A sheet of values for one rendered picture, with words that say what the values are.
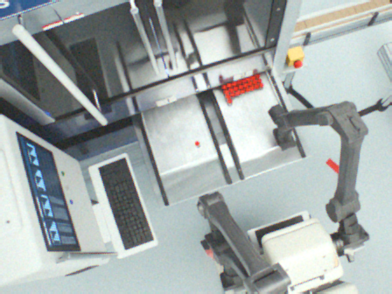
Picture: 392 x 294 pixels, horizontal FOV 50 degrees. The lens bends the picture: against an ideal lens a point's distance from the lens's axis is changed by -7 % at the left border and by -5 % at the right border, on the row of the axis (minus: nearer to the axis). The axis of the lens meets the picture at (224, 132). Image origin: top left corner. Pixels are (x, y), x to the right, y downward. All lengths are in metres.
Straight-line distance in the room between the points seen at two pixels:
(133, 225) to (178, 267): 0.86
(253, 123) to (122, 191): 0.66
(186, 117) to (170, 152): 0.17
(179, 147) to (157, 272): 1.09
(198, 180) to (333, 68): 1.53
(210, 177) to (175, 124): 0.28
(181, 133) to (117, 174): 0.35
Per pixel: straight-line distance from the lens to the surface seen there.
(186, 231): 2.77
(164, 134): 1.95
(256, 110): 1.97
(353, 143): 1.31
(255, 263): 1.19
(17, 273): 1.34
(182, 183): 1.90
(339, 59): 3.13
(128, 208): 1.99
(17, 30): 1.05
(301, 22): 2.12
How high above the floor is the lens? 2.75
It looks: 75 degrees down
